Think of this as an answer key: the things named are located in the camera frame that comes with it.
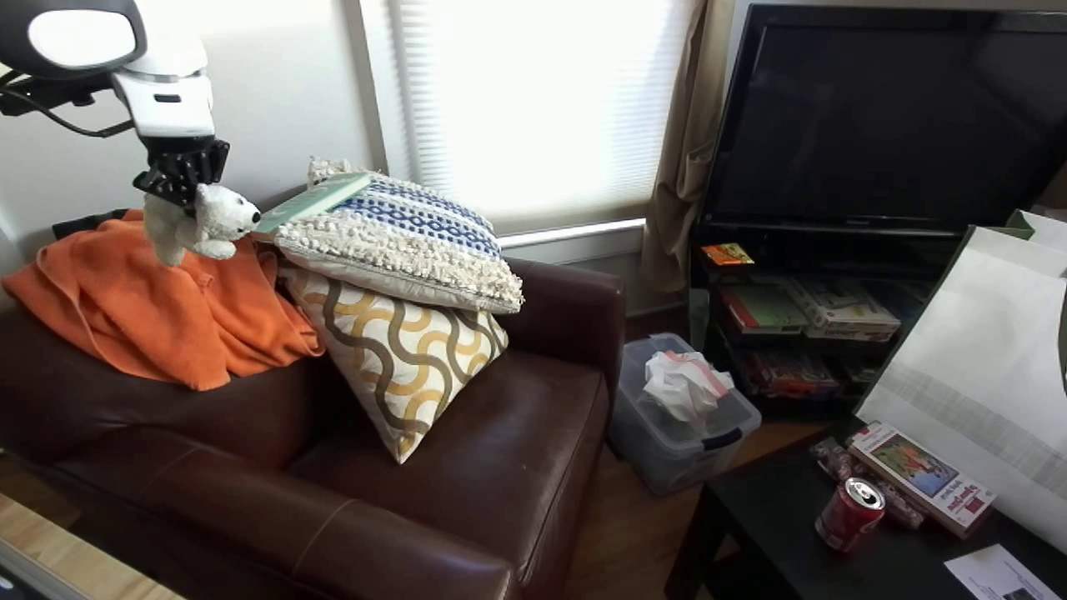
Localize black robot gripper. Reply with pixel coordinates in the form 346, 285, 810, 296
132, 136, 229, 209

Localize white stuffed toy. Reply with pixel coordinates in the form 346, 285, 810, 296
143, 185, 261, 267

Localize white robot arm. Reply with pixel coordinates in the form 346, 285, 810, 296
0, 0, 229, 209

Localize brown leather couch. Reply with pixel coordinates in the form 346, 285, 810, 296
0, 260, 623, 600

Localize green book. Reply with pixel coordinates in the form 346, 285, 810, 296
254, 172, 369, 237

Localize orange blanket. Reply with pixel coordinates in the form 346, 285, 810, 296
2, 209, 324, 391

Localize blue white knitted pillow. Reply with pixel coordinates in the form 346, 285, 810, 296
265, 159, 522, 312

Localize yellow wave pattern pillow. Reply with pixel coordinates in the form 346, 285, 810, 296
284, 267, 509, 465

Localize white window blinds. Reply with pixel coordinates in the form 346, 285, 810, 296
355, 0, 699, 233

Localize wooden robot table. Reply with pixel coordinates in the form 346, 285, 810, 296
0, 495, 182, 600

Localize beige curtain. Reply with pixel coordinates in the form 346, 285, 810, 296
641, 0, 744, 295

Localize grey plastic storage bin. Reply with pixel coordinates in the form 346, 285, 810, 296
606, 332, 759, 497

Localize black tv stand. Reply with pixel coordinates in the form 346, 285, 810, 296
689, 222, 959, 421

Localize black flat screen television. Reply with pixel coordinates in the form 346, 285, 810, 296
706, 3, 1067, 229

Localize black coffee table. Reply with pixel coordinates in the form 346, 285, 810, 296
663, 438, 1067, 600

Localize red soda can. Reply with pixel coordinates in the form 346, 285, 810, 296
813, 478, 886, 555

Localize white red card box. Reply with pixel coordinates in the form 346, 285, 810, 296
848, 422, 998, 537

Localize white paper bag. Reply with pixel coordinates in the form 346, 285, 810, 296
856, 209, 1067, 549

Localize white paper sheet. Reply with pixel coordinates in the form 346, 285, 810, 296
947, 545, 1062, 600

